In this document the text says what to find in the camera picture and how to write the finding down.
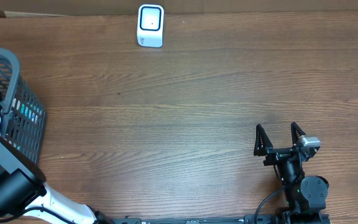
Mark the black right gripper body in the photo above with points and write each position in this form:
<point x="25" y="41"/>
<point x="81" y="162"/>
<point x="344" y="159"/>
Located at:
<point x="277" y="156"/>

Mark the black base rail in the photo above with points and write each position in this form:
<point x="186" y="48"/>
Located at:
<point x="191" y="221"/>

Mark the grey plastic mesh basket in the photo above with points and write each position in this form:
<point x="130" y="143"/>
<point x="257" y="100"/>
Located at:
<point x="23" y="116"/>

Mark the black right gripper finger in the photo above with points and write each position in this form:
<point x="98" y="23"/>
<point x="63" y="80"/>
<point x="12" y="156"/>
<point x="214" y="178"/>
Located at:
<point x="263" y="145"/>
<point x="296" y="132"/>

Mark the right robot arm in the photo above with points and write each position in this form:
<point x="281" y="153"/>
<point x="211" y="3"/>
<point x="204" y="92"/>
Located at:
<point x="305" y="195"/>

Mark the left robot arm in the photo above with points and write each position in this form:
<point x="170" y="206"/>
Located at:
<point x="24" y="192"/>

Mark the white barcode scanner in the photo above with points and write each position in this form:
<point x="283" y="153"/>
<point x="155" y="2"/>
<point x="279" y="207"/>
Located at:
<point x="150" y="25"/>

